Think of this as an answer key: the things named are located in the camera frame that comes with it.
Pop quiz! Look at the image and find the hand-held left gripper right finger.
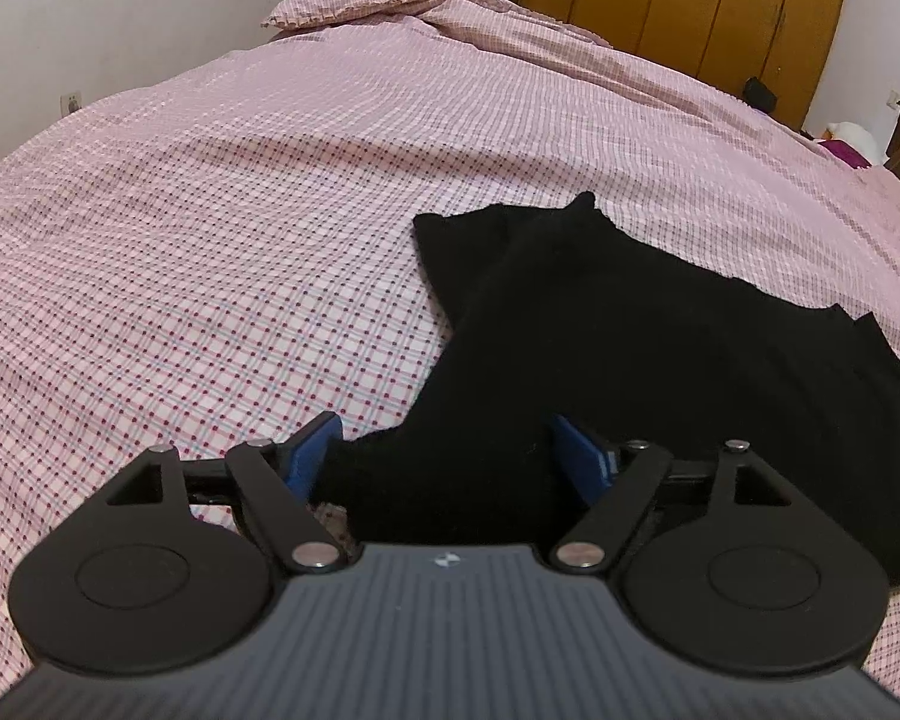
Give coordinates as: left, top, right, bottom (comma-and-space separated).
547, 414, 797, 575

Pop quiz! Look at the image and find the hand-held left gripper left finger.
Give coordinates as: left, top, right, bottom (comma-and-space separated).
105, 412, 346, 575

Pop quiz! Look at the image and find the black knit garment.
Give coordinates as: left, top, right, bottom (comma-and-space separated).
311, 191, 900, 587

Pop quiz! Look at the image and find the pink checked bed cover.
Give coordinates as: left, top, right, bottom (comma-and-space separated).
0, 0, 900, 698

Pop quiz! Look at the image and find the purple cloth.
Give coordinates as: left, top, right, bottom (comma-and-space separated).
816, 136, 872, 170

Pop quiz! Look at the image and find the small black bag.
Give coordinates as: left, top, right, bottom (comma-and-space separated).
742, 76, 780, 114

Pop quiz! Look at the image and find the white cloth bundle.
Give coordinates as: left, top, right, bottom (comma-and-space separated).
825, 121, 880, 163

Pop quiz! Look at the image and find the wooden wardrobe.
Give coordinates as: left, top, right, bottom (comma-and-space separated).
370, 0, 857, 130

